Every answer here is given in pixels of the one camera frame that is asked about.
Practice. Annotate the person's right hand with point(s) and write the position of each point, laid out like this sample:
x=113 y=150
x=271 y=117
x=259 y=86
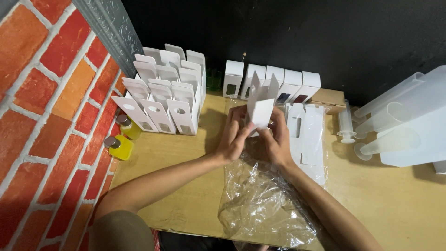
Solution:
x=277 y=146

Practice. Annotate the person's left hand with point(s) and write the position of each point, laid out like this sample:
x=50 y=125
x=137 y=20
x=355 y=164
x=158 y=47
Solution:
x=232 y=139

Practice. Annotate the half-folded white carton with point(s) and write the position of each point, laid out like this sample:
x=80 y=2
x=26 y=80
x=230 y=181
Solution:
x=261 y=108

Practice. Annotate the flat white carton blank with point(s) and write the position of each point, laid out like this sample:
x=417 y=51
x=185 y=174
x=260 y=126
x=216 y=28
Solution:
x=312 y=139

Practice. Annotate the flat white carton with window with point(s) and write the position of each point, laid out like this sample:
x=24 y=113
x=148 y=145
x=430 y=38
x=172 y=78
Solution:
x=296 y=113

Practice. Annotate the green glass bottle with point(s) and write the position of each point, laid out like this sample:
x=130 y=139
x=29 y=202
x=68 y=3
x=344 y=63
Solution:
x=214 y=80

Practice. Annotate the clear plastic bag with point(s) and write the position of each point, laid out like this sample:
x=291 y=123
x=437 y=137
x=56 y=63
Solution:
x=258 y=205

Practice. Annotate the closed white window box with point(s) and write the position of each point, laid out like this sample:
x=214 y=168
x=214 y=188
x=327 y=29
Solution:
x=251 y=71
x=275 y=71
x=289 y=83
x=308 y=85
x=232 y=75

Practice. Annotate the brown cardboard box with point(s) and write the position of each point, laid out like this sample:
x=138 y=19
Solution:
x=329 y=97

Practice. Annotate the small clear plastic syringe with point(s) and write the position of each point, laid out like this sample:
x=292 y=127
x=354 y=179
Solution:
x=345 y=122
x=359 y=120

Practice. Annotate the group of open white cartons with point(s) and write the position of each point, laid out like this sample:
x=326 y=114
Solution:
x=163 y=90

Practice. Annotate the yellow bottle with silver cap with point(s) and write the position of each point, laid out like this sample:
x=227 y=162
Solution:
x=130 y=129
x=120 y=148

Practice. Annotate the large translucent plastic syringe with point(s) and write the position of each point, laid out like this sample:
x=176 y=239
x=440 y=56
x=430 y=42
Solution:
x=390 y=94
x=386 y=144
x=383 y=120

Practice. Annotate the person's olive sleeve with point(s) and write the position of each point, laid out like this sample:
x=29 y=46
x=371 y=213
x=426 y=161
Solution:
x=120 y=232

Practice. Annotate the translucent plastic container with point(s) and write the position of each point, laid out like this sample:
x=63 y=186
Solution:
x=428 y=125

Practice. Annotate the grey embossed wall moulding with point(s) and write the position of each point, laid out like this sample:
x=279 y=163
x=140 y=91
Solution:
x=109 y=33

